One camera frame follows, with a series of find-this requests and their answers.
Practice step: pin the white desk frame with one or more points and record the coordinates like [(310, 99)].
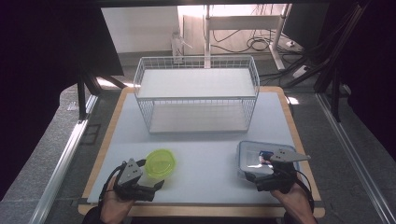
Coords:
[(243, 22)]

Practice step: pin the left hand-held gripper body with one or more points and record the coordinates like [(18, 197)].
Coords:
[(130, 171)]

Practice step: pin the aluminium rail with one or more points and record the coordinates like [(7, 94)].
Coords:
[(59, 168), (355, 155)]

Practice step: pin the dark monitor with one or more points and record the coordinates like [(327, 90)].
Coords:
[(303, 28)]

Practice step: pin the clear rectangular container blue rim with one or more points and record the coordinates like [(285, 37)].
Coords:
[(249, 155)]

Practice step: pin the black metal stand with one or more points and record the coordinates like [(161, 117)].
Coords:
[(82, 93), (336, 81)]

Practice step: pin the person's right hand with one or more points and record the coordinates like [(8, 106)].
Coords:
[(295, 205)]

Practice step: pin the black curtain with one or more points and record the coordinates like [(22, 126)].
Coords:
[(37, 77), (376, 68)]

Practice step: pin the clear spray bottle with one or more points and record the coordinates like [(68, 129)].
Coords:
[(177, 46)]

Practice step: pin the person's left hand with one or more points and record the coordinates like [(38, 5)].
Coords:
[(112, 207)]

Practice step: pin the white power strip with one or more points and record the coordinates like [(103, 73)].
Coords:
[(300, 71)]

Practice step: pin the clear container with green lid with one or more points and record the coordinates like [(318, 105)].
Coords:
[(160, 163)]

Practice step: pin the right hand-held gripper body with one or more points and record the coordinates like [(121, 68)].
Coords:
[(281, 180)]

